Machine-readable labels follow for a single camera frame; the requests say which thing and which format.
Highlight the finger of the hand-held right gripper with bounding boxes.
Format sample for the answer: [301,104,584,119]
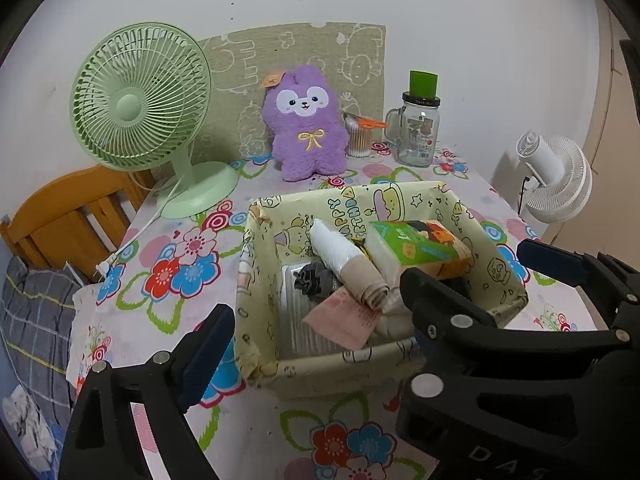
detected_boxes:
[400,267,626,361]
[516,239,640,306]

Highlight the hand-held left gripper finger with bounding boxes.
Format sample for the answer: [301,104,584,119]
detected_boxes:
[57,302,237,480]

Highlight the green tissue pack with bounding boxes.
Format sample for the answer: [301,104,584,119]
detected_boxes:
[364,219,475,281]

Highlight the clear ribbed plastic packet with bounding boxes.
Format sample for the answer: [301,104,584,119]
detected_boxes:
[277,262,381,361]

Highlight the pink packet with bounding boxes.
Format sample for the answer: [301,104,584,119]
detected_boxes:
[301,287,381,352]

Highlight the yellow printed fabric storage box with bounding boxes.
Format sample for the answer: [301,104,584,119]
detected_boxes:
[234,180,529,400]

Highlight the dark grey socks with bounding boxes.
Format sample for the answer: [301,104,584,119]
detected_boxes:
[292,260,341,303]

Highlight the white fan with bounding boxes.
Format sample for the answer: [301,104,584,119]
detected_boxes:
[515,130,593,223]

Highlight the grey plaid pillow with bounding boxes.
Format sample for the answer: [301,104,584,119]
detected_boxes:
[0,255,83,421]

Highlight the glass jar mug green lid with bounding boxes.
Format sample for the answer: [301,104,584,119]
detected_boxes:
[383,70,441,168]

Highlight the crumpled grey white cloth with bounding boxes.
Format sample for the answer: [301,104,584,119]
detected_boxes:
[0,385,56,471]

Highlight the wooden bed headboard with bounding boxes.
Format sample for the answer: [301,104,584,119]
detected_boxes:
[0,167,156,283]

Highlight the purple plush toy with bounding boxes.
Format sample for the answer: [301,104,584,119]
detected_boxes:
[262,64,349,182]

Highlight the green desk fan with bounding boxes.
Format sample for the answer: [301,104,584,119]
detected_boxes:
[70,22,241,219]

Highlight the white fan power cable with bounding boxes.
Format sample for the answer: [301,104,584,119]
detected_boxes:
[95,175,186,281]

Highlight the beige door frame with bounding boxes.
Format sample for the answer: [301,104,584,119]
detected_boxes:
[542,0,640,246]

